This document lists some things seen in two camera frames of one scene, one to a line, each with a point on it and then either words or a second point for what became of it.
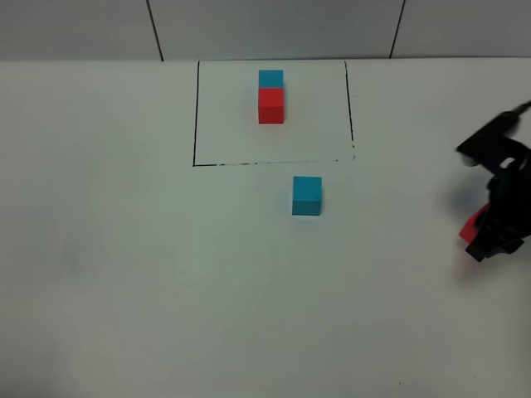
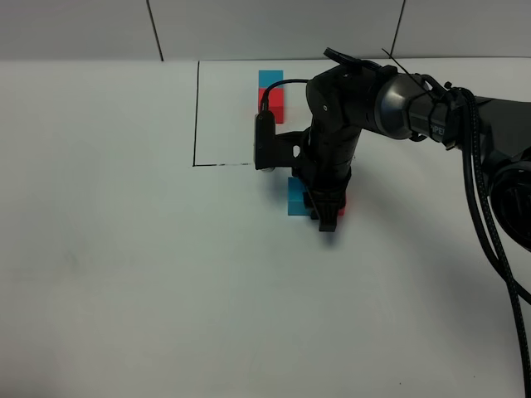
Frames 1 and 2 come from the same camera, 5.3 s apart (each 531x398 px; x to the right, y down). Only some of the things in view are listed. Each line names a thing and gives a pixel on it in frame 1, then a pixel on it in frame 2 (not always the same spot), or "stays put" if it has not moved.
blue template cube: x=271 y=79 stays put
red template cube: x=271 y=106 stays put
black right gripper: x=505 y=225 -> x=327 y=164
